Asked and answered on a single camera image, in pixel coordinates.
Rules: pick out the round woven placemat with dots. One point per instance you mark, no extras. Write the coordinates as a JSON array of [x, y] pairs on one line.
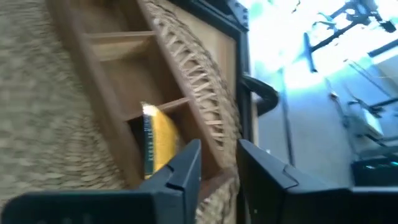
[[37, 93]]

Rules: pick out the wooden tea organizer box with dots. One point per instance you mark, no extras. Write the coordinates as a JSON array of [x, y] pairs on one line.
[[124, 77]]

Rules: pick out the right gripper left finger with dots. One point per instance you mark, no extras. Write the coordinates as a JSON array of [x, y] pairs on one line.
[[124, 207]]

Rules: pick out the black floor stand frame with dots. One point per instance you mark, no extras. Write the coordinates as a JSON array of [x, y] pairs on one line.
[[329, 37]]

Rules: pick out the black aluminium table frame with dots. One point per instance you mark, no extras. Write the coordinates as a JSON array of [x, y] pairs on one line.
[[244, 62]]

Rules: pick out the black frame hook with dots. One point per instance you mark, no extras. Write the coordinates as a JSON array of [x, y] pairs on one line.
[[264, 93]]

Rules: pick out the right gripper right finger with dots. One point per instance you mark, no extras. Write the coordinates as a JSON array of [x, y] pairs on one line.
[[295, 205]]

